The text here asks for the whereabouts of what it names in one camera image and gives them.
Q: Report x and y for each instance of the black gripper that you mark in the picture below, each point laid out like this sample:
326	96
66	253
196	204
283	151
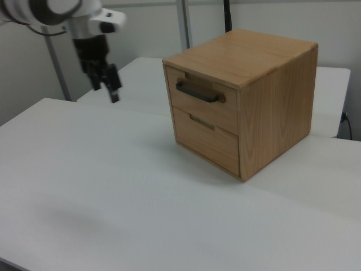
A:
91	49

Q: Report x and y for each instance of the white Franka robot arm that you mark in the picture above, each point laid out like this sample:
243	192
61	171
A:
34	8

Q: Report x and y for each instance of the wooden drawer with recessed grip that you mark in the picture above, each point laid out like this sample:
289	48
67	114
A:
208	146

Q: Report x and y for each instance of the wooden two-drawer cabinet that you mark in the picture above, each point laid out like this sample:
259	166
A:
282	113

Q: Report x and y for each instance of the grey metal partition post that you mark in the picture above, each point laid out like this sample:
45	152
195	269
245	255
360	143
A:
184	22
56	62

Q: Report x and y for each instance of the black camera stand pole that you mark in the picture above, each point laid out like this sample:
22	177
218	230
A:
228	14

